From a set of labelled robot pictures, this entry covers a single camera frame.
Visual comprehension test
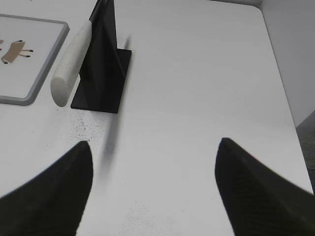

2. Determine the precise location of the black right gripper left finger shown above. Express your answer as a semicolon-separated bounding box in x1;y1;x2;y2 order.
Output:
0;141;94;236

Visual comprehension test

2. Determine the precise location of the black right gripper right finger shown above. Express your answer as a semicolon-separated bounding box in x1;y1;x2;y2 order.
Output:
215;138;315;236

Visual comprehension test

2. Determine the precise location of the white ceramic knife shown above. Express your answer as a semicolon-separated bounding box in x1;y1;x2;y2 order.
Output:
50;20;92;107

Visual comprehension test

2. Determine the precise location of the black knife stand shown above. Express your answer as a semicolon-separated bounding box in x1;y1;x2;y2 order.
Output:
71;0;132;114

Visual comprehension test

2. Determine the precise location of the grey-rimmed deer cutting board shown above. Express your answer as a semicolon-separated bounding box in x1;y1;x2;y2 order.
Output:
0;14;69;106

